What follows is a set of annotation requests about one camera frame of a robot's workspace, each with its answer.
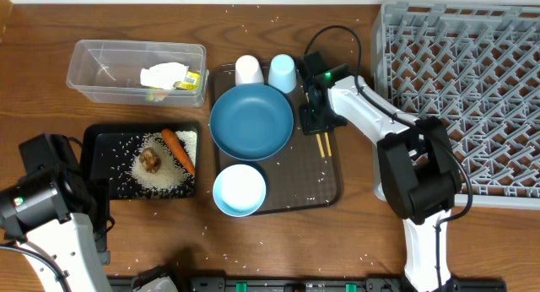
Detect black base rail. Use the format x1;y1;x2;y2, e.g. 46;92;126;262
109;277;508;292

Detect wooden chopstick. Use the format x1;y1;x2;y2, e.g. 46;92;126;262
324;132;332;157
305;93;326;158

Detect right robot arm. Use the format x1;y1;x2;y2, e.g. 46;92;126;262
299;64;462;291

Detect dark brown serving tray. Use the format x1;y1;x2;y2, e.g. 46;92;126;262
208;55;343;216

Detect white plastic cup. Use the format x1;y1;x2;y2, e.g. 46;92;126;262
235;55;264;85

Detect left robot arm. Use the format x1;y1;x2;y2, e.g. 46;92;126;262
1;168;178;292

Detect clear plastic bin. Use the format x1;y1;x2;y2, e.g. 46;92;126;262
66;40;209;107

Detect green yellow snack wrapper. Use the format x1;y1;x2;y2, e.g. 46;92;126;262
147;72;200;102

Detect brown food scrap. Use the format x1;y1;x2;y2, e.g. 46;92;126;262
138;148;161;174

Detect light blue bowl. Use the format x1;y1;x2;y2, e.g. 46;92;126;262
213;165;267;218

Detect light blue plastic cup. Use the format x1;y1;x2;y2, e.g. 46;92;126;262
268;54;297;94

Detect white tissue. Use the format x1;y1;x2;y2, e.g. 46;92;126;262
140;62;188;90

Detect orange carrot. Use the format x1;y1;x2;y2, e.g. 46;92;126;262
161;128;195;176

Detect black waste tray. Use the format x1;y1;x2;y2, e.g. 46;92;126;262
81;122;198;200

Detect white rice pile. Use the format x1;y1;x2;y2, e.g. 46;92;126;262
109;132;195;199

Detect dark blue plate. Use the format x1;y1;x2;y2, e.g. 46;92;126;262
209;84;294;161

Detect grey dishwasher rack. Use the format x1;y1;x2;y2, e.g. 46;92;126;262
371;2;539;210

